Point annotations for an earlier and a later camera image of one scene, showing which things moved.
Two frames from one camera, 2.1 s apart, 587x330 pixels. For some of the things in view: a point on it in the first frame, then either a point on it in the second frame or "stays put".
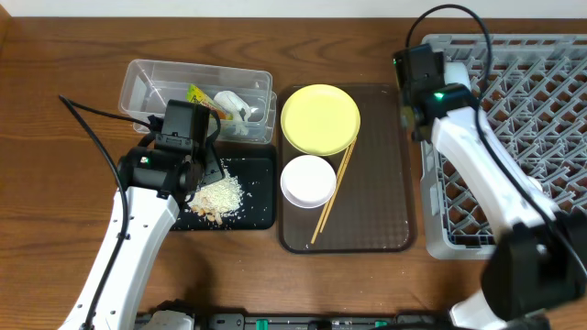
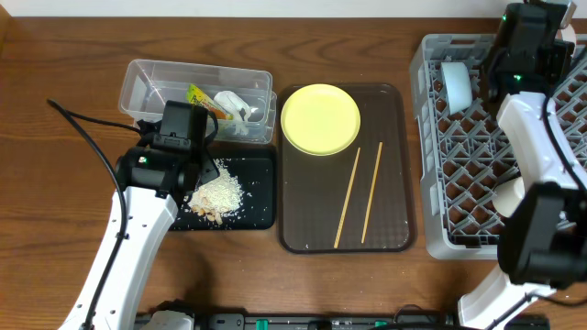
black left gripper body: [210, 166] stays put
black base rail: [240, 321] stays put
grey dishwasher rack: [537, 96] stays put
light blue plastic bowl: [456, 72] stays put
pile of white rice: [218, 198] stays put
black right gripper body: [408, 121] to [492, 80]
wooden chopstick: [333, 188] to [348, 199]
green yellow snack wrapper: [194, 94] stays put
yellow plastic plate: [320, 120] stays put
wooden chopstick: [338, 185] to [371, 192]
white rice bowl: [308, 181] to [568, 34]
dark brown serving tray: [374, 210] stays put
